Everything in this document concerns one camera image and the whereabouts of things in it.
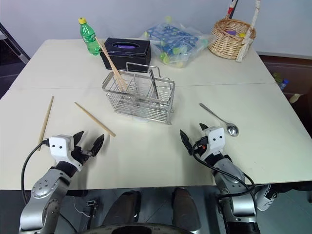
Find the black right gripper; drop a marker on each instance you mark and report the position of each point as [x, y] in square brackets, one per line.
[200, 149]

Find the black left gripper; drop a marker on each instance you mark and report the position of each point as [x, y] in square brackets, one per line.
[80, 154]

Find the purple item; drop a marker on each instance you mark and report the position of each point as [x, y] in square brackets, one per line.
[231, 32]

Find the red white black pole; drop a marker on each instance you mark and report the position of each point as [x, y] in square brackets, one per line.
[231, 9]

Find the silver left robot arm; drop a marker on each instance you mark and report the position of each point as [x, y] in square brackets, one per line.
[46, 187]

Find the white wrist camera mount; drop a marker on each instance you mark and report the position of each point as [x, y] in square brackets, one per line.
[59, 147]
[215, 139]

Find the clear bottle blue label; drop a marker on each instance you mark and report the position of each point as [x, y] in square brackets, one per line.
[282, 84]

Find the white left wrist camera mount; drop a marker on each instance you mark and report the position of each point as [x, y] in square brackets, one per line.
[59, 147]

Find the black tissue box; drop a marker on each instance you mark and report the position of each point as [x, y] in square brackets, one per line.
[131, 54]

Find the woven wicker basket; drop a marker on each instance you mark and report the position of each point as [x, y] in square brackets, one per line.
[226, 46]

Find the yellow item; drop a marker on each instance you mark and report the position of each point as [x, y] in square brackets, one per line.
[241, 34]

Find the green plastic bottle yellow cap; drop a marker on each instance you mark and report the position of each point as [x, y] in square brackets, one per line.
[89, 36]

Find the clear bag of blue toys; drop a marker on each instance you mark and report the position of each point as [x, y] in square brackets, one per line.
[175, 41]

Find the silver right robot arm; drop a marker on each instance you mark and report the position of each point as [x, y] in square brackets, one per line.
[234, 185]

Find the wooden chopstick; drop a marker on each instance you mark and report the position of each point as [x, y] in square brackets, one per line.
[109, 64]
[45, 123]
[95, 119]
[114, 66]

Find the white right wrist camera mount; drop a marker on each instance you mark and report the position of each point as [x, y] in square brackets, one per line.
[215, 139]

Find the beige small object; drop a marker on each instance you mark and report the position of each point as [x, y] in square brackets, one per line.
[294, 98]

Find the white sneaker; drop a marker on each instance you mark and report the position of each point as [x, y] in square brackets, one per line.
[265, 197]

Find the dark brown cabinet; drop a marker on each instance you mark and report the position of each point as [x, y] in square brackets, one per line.
[292, 70]

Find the small black floor device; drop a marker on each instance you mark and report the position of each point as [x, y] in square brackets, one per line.
[92, 207]

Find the grey metal frame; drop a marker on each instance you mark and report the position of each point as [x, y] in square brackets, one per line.
[17, 46]

